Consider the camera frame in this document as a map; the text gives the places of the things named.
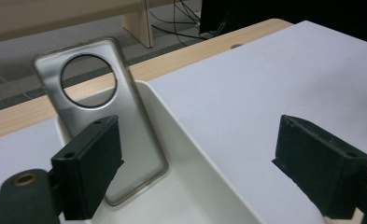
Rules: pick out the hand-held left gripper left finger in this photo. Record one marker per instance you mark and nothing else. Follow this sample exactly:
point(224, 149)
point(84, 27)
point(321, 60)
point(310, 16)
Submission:
point(87, 168)

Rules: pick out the clear grey phone case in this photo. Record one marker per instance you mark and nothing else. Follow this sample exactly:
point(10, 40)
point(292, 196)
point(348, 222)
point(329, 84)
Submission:
point(140, 140)

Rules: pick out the light wooden table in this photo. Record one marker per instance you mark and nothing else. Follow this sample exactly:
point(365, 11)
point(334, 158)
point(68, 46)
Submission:
point(178, 59)

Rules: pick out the beige wooden desk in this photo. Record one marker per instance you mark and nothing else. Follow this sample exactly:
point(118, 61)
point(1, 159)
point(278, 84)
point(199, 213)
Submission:
point(47, 18)

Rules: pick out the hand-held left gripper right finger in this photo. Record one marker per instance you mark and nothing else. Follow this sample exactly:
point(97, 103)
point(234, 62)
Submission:
point(324, 168)

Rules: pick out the black curtain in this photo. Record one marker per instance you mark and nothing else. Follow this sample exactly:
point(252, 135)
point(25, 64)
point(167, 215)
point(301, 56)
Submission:
point(296, 12)

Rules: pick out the white plastic bin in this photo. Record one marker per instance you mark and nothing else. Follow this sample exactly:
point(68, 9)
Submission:
point(184, 186)

